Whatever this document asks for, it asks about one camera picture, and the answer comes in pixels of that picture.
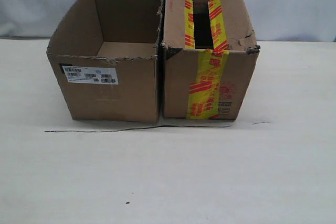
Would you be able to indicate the open brown cardboard box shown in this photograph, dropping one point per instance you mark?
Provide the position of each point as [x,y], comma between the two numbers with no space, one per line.
[120,34]

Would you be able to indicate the white barcode shipping label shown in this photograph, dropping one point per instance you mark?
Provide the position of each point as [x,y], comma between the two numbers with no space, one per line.
[89,75]

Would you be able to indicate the cardboard box with yellow tape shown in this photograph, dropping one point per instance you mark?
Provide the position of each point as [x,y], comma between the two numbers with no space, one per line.
[210,53]

